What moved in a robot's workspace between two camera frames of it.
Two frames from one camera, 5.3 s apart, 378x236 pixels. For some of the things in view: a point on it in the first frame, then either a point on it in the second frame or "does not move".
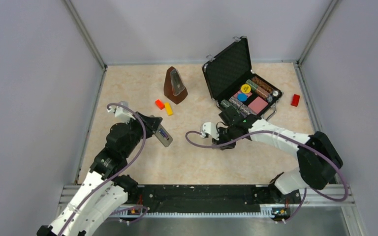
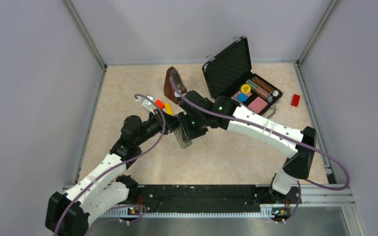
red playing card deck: [258, 105] does not move
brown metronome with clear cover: [174, 88] does not move
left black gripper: [151, 123] to [171, 122]
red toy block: [295, 100] does not move
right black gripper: [221, 140] to [184, 117]
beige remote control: [165, 141] to [182, 138]
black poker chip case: [231, 82] does not move
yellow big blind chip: [245, 88] does not move
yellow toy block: [169, 108] does not move
